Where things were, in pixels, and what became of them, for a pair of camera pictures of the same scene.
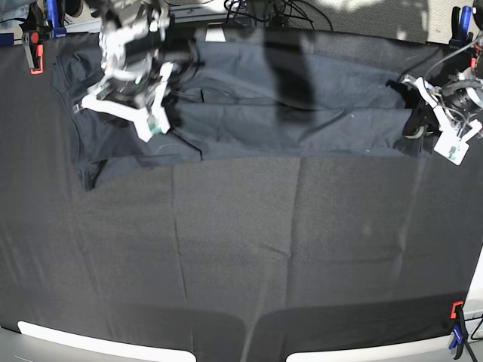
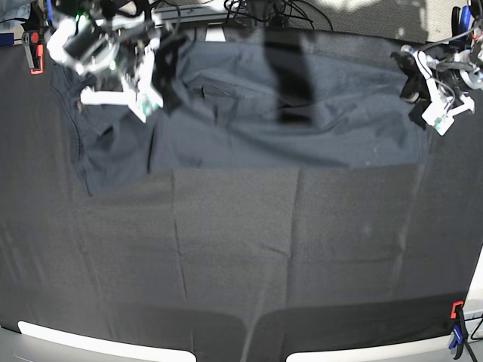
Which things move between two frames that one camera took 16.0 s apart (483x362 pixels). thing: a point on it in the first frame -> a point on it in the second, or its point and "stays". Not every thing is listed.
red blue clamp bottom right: [460, 332] stays
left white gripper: [149, 123] -> [143, 99]
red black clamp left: [35, 51] stays
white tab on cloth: [215, 34] stays
